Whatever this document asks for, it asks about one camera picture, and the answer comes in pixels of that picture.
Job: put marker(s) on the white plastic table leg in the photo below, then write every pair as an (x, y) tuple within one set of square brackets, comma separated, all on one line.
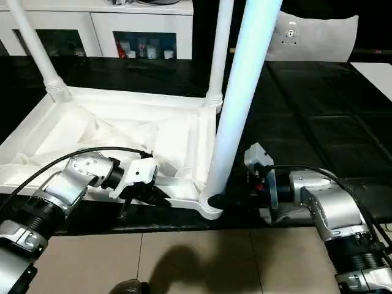
[(30, 39), (219, 46), (239, 92)]

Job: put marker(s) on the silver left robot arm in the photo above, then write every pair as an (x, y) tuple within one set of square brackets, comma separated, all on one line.
[(82, 171)]

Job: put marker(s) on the dark robot foot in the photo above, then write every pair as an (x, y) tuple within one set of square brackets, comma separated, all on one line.
[(130, 286)]

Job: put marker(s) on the black work mat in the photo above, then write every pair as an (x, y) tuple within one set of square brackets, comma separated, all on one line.
[(321, 107)]

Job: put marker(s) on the small white cup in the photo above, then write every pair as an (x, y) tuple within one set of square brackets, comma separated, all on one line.
[(168, 54)]

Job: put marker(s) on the small red bottle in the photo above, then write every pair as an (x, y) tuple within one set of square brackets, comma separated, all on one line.
[(121, 49)]

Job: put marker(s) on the black sofa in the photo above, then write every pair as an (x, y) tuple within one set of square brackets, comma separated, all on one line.
[(254, 27)]

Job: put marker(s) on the light grey pillow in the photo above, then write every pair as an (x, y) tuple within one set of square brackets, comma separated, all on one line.
[(321, 36)]

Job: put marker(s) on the white flat board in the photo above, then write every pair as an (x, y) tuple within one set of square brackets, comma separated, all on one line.
[(375, 75)]

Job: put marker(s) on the white cabinet with glass doors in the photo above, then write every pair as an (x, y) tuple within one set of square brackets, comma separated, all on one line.
[(76, 21)]

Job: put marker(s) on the dark bag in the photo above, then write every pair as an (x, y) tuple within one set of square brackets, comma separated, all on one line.
[(151, 1)]

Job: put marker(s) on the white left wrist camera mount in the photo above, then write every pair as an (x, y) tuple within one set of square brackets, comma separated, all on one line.
[(141, 171)]

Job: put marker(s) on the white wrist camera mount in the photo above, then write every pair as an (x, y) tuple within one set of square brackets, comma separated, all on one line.
[(260, 156), (141, 171)]

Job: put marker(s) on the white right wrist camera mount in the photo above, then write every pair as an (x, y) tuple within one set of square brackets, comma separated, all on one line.
[(260, 156)]

